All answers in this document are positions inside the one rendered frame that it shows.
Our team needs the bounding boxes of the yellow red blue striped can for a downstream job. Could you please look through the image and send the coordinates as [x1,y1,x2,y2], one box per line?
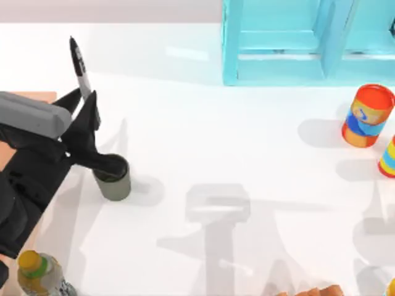
[378,134,395,179]

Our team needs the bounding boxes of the light blue rack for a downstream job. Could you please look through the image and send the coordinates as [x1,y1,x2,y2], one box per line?
[221,0,395,87]

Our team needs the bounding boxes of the clear bottle with yellow cap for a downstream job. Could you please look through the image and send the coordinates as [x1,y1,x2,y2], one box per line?
[17,250,78,296]

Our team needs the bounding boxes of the black and white marker pen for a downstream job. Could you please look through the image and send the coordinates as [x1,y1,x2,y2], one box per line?
[69,35,102,130]

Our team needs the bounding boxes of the grey cup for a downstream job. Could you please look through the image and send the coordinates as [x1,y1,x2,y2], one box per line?
[93,154,132,202]

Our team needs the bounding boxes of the orange and blue can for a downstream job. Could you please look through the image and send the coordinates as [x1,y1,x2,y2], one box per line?
[341,83,395,149]

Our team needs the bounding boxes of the pale grey rounded box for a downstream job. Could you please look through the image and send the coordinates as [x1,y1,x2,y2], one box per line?
[0,91,72,138]

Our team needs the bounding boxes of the brown bread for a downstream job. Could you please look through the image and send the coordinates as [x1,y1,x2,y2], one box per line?
[274,284,350,296]

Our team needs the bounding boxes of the shallow salmon-coloured box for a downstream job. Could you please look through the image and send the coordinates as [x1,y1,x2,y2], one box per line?
[0,91,86,257]

